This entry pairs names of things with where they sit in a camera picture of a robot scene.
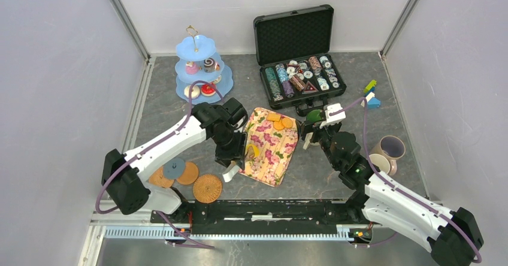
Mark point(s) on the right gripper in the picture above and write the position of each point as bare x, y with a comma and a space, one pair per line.
318, 127

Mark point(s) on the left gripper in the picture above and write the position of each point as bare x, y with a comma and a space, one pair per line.
236, 153

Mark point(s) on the red glazed donut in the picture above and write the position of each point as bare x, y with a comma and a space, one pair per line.
208, 89

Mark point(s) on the white glazed donut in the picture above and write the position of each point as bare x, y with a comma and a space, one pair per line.
192, 92

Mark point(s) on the chocolate sprinkled donut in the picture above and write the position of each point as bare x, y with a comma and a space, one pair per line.
217, 80

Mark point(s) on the silver serving tongs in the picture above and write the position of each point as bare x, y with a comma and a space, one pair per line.
230, 172

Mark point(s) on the chocolate swirl cake roll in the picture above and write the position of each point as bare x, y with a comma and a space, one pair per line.
210, 65

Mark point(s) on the pink cupcake with topping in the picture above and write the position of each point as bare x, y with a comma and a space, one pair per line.
192, 67

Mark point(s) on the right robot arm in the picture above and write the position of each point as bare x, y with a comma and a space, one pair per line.
452, 237

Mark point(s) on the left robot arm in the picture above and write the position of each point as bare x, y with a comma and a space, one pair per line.
125, 175

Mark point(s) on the green-inside floral mug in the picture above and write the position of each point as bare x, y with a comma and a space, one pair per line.
314, 129

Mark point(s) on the round orange biscuit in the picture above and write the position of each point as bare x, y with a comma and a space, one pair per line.
278, 125
287, 122

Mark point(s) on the round orange biscuit lower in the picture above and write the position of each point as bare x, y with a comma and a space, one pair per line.
278, 125

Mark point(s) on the square yellow biscuit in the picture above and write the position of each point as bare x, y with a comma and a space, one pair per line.
273, 117

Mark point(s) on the floral rectangular tray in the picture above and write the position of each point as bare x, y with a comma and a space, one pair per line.
276, 148

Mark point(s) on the colourful toy block stack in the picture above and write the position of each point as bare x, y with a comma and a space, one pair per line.
370, 98

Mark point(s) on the cork coaster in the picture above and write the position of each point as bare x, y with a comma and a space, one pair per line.
189, 175

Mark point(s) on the blue three-tier cake stand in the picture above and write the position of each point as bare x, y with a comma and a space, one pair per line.
197, 47

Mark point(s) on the blue smiley coaster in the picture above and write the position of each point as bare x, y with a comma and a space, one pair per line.
174, 168

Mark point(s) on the woven rattan coaster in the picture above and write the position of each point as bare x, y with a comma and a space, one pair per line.
207, 188

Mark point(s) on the yellow mug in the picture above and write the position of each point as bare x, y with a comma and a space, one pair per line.
381, 162

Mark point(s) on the beige mug purple inside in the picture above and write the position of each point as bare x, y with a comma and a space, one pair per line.
392, 148

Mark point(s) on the black poker chip case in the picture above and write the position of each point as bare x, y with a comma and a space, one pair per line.
292, 49

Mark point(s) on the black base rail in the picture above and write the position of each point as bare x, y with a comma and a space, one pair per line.
326, 211

